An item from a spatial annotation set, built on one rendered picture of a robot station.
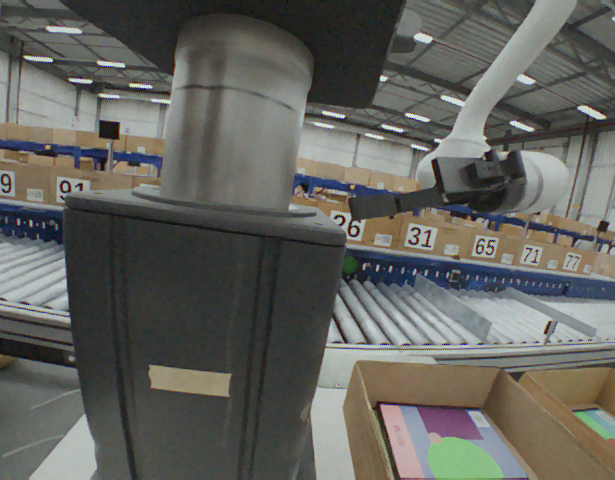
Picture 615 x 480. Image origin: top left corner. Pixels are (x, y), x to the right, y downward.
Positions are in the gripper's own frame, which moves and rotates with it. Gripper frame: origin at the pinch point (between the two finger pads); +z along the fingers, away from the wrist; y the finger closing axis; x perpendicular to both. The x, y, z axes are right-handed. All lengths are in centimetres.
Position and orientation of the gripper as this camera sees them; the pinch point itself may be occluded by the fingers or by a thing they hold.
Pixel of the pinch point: (393, 195)
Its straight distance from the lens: 28.6
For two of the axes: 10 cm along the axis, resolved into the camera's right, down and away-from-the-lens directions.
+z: -9.1, 1.6, -3.9
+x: -1.9, -9.8, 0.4
